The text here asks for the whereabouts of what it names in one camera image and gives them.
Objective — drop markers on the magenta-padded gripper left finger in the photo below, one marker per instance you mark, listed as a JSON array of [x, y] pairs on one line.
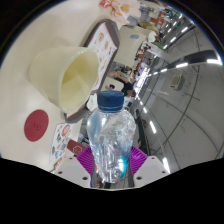
[[71, 171]]

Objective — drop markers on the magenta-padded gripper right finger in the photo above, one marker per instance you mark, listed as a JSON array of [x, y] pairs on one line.
[[148, 170]]

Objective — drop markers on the clear blue-capped water bottle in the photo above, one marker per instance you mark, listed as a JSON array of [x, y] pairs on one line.
[[111, 143]]

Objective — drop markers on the dark red card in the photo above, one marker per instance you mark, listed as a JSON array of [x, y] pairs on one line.
[[75, 147]]

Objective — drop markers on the colourful sticker card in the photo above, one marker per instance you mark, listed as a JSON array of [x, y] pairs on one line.
[[60, 143]]

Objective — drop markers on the flat round red coaster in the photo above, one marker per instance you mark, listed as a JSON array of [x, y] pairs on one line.
[[36, 125]]

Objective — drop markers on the person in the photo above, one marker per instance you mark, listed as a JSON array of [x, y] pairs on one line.
[[127, 89]]

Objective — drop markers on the square ceiling air vent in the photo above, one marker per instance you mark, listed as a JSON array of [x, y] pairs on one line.
[[176, 81]]

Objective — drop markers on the cream plastic cup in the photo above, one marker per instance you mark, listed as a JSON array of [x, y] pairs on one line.
[[63, 78]]

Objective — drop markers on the row of ceiling lights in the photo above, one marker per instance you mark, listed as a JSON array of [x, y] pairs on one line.
[[181, 65]]

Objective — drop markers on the cream neighbouring table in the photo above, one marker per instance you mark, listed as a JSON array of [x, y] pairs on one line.
[[128, 50]]

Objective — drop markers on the orange and white printed flyer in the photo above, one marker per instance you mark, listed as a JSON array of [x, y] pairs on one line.
[[121, 10]]

